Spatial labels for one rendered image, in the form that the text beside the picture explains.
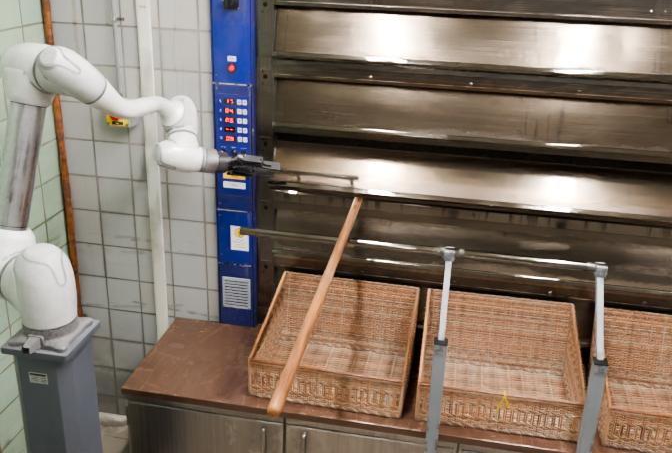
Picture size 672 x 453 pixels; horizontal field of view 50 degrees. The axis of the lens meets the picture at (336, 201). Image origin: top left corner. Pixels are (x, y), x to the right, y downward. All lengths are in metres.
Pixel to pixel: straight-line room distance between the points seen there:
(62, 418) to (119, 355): 1.13
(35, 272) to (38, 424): 0.50
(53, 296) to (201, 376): 0.81
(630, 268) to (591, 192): 0.35
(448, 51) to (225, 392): 1.45
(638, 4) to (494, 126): 0.61
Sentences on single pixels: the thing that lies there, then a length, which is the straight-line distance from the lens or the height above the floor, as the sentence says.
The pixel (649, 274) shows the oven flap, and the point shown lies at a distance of 2.92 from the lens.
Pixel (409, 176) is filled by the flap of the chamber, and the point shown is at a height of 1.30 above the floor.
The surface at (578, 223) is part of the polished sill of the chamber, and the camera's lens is 2.80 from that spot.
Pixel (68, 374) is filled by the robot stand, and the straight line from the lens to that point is 2.30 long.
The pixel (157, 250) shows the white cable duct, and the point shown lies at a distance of 3.10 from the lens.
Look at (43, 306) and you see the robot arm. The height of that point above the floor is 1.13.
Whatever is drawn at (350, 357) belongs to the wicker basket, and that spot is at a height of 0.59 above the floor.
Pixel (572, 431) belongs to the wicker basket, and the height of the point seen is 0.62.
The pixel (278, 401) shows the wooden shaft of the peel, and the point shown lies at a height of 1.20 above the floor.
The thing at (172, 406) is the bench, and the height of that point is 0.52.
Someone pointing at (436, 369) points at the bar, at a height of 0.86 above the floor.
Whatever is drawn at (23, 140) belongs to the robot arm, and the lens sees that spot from 2.30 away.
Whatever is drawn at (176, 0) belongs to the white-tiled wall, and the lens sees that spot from 2.81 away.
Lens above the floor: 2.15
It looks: 21 degrees down
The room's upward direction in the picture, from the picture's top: 2 degrees clockwise
